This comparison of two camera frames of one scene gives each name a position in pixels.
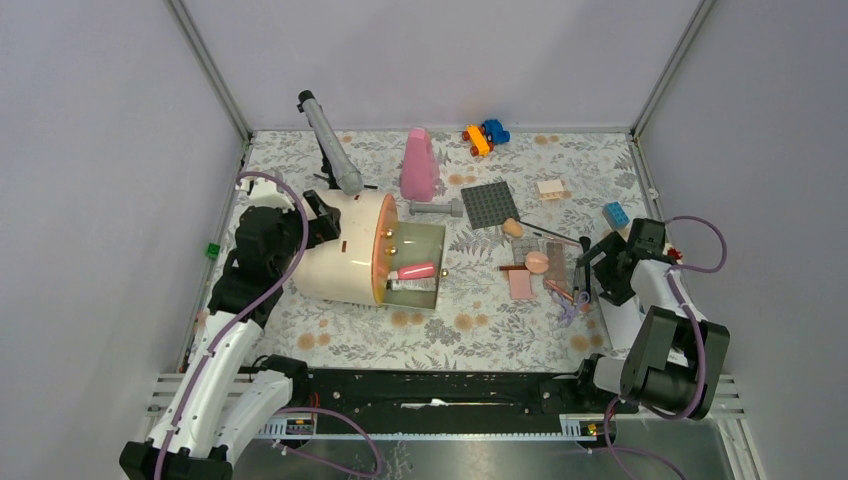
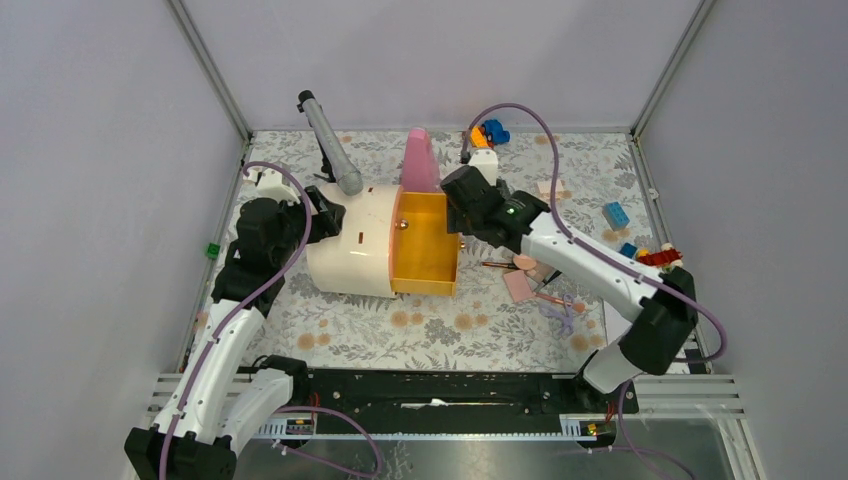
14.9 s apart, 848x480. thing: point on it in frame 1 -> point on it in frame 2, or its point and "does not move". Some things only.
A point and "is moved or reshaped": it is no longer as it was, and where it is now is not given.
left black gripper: (326, 226) does not move
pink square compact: (520, 284) does not move
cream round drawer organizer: (377, 259) is moved or reshaped
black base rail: (466, 400) does not move
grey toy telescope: (337, 168) does not move
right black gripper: (614, 292) -> (456, 221)
